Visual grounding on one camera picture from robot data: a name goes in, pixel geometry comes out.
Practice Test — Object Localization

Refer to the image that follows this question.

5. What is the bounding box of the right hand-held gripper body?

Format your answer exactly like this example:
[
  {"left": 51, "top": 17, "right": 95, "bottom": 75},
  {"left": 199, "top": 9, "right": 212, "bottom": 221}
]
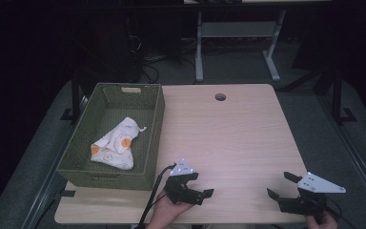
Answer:
[{"left": 278, "top": 171, "right": 347, "bottom": 222}]

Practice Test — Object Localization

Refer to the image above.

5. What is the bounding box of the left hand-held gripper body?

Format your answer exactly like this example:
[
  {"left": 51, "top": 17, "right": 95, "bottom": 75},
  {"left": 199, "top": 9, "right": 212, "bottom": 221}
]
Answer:
[{"left": 164, "top": 158, "right": 206, "bottom": 206}]

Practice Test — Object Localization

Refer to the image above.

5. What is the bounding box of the white egg-print cloth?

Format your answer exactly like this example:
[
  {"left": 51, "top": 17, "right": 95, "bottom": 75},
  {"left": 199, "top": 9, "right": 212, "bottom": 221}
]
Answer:
[{"left": 90, "top": 116, "right": 148, "bottom": 171}]

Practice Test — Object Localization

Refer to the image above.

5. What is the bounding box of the green woven basket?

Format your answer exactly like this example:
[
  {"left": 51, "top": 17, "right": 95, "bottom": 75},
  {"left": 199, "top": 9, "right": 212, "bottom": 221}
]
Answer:
[{"left": 56, "top": 82, "right": 166, "bottom": 192}]

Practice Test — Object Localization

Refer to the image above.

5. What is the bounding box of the person's left hand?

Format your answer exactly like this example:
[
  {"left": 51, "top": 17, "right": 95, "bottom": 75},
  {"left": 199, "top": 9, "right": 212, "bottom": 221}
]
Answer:
[{"left": 145, "top": 188, "right": 194, "bottom": 229}]

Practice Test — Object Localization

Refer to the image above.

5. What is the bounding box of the person's right hand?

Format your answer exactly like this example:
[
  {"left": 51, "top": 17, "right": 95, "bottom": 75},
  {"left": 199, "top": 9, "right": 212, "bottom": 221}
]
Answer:
[{"left": 305, "top": 210, "right": 339, "bottom": 229}]

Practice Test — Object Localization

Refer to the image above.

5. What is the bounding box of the black metal stand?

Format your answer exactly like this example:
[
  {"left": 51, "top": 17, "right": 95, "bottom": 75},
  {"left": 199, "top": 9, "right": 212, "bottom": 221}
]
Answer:
[
  {"left": 330, "top": 68, "right": 358, "bottom": 126},
  {"left": 59, "top": 68, "right": 84, "bottom": 126}
]

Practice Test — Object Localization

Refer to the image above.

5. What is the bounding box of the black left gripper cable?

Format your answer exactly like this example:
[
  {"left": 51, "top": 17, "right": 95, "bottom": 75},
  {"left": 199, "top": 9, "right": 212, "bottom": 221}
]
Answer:
[{"left": 135, "top": 162, "right": 177, "bottom": 229}]

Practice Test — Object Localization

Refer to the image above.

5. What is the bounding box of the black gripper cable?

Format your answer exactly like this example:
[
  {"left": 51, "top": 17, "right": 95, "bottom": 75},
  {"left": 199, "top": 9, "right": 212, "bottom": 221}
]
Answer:
[
  {"left": 325, "top": 198, "right": 360, "bottom": 229},
  {"left": 135, "top": 162, "right": 177, "bottom": 229}
]

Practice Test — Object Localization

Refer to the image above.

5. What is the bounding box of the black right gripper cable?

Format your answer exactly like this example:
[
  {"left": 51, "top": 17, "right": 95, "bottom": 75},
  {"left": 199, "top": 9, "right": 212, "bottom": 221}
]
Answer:
[{"left": 325, "top": 198, "right": 360, "bottom": 229}]

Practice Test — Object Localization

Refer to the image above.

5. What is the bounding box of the bundle of floor cables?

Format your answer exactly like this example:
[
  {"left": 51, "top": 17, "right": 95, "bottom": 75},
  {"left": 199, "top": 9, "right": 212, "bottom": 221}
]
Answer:
[{"left": 125, "top": 32, "right": 201, "bottom": 84}]

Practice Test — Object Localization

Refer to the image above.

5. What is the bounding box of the white metal desk frame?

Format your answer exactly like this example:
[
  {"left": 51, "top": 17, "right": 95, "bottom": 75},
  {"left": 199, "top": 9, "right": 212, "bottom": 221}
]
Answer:
[{"left": 194, "top": 9, "right": 288, "bottom": 84}]

